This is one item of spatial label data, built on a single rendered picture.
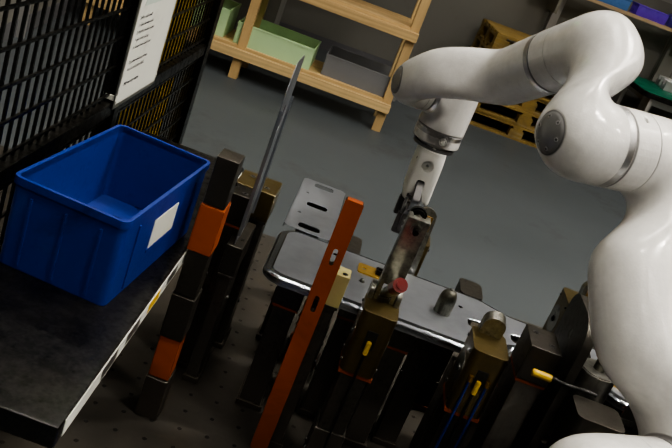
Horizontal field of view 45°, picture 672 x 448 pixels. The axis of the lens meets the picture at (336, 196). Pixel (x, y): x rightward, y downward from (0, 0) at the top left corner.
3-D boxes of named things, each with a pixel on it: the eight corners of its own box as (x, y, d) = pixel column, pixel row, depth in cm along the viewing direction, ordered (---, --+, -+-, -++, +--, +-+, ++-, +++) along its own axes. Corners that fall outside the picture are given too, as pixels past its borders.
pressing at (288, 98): (250, 222, 153) (308, 54, 141) (236, 246, 142) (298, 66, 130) (247, 221, 153) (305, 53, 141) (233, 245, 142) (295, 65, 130)
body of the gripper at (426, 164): (457, 154, 136) (431, 212, 140) (455, 138, 146) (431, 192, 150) (415, 138, 136) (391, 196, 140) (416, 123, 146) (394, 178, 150)
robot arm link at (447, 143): (464, 143, 136) (457, 159, 137) (462, 130, 144) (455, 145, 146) (418, 125, 136) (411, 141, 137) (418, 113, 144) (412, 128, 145)
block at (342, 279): (283, 438, 147) (352, 269, 134) (280, 450, 144) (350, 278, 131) (265, 431, 147) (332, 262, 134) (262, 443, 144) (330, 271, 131)
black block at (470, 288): (428, 389, 179) (481, 279, 169) (428, 416, 170) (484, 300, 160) (406, 381, 179) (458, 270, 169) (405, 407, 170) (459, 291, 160)
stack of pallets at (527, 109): (555, 136, 835) (593, 57, 804) (575, 162, 757) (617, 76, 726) (445, 96, 823) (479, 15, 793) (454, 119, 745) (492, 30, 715)
